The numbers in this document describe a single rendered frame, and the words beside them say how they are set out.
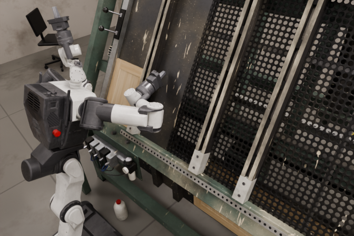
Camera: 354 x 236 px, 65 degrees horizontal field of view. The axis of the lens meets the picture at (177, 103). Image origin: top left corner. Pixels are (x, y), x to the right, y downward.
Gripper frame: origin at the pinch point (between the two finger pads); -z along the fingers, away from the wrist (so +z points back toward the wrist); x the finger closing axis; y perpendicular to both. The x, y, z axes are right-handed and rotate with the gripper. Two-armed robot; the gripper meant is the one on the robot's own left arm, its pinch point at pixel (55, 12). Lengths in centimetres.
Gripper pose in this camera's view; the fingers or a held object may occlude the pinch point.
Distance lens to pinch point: 179.1
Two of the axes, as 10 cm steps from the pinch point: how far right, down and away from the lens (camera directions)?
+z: 1.9, 9.1, 3.8
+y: -1.6, 4.1, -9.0
